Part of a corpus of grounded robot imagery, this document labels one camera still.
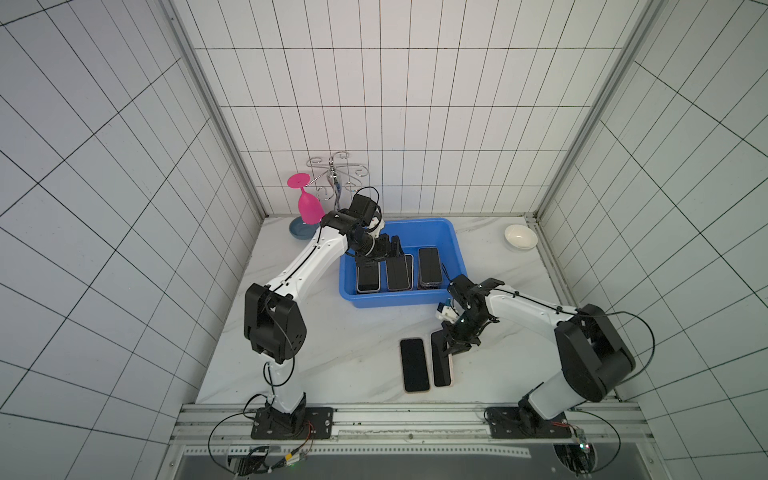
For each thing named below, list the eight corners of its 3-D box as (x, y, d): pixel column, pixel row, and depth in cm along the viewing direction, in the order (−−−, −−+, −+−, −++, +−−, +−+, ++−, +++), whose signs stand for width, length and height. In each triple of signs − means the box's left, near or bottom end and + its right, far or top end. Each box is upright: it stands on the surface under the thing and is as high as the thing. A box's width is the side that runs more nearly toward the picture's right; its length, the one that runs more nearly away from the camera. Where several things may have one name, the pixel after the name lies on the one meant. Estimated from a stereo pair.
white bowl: (508, 254, 109) (513, 244, 104) (501, 234, 115) (506, 224, 111) (534, 254, 109) (541, 244, 104) (526, 234, 115) (532, 224, 111)
